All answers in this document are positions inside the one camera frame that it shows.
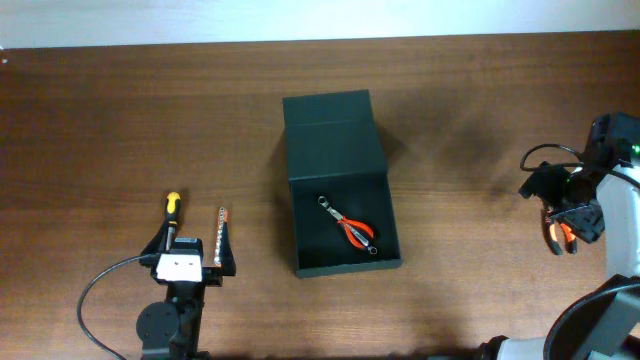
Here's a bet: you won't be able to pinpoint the dark green open box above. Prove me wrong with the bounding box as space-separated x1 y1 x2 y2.
282 90 402 278

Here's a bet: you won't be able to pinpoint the yellow black screwdriver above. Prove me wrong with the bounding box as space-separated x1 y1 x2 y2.
165 192 181 252

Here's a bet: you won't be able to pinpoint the silver ring wrench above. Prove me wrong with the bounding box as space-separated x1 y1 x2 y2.
317 195 379 255

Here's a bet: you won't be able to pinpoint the orange black long-nose pliers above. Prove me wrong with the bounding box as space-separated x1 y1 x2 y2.
541 207 578 256

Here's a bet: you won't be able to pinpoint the orange socket rail strip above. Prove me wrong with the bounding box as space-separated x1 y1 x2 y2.
213 207 227 267

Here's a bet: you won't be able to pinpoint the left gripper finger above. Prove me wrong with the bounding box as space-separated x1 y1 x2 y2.
140 221 169 256
219 222 236 276

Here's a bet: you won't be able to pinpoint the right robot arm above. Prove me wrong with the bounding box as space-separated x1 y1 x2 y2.
473 112 639 360

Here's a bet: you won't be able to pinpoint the red diagonal cutting pliers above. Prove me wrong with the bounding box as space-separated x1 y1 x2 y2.
329 207 376 250

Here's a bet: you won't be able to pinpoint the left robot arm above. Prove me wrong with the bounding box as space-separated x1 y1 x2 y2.
136 220 236 360

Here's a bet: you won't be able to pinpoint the left black cable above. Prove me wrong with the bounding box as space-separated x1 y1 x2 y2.
76 253 157 360

